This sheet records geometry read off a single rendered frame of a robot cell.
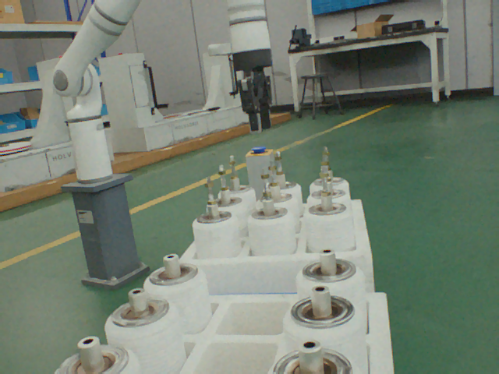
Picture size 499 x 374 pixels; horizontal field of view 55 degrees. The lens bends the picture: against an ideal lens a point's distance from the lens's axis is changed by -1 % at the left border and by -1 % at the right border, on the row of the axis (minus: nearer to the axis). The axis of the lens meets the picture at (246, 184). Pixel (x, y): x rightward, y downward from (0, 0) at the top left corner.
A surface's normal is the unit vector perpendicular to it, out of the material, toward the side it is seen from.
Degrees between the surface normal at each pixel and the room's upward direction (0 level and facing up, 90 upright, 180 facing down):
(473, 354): 0
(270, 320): 90
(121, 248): 90
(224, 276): 90
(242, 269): 90
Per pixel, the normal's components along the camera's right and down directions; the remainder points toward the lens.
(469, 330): -0.13, -0.97
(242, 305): -0.22, 0.25
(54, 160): 0.84, 0.01
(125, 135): -0.53, 0.25
